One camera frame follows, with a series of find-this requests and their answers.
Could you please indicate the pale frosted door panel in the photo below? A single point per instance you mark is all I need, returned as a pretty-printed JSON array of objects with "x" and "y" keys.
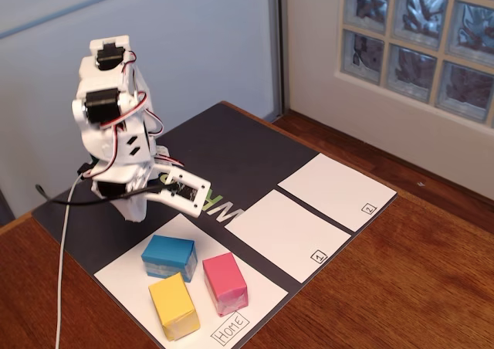
[{"x": 38, "y": 94}]

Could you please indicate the glass block window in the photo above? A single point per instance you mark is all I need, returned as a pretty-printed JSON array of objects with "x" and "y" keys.
[{"x": 413, "y": 67}]

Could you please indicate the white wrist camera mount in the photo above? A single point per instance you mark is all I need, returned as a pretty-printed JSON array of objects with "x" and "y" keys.
[{"x": 166, "y": 179}]

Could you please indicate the yellow box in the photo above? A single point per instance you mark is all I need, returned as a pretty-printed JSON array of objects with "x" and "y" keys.
[{"x": 170, "y": 299}]

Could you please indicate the blue box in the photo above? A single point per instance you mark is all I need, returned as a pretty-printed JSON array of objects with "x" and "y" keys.
[{"x": 166, "y": 248}]

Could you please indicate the white home zone paper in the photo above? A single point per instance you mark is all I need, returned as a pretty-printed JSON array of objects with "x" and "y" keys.
[{"x": 127, "y": 272}]

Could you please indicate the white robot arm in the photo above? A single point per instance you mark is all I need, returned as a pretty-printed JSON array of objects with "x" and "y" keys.
[{"x": 86, "y": 75}]

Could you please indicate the black printed mat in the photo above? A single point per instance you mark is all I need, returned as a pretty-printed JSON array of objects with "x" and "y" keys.
[{"x": 231, "y": 144}]

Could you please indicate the white zone one paper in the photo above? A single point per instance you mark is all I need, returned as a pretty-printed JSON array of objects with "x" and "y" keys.
[{"x": 285, "y": 229}]

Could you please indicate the grey metal frame post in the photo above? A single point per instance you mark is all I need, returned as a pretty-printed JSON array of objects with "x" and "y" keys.
[{"x": 278, "y": 55}]

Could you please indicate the white zone two paper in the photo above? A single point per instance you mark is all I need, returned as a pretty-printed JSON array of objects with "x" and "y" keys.
[{"x": 332, "y": 187}]

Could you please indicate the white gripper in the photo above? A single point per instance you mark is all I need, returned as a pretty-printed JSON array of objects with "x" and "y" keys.
[{"x": 131, "y": 207}]

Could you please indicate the pink box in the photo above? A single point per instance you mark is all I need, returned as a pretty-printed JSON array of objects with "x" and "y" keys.
[{"x": 222, "y": 275}]

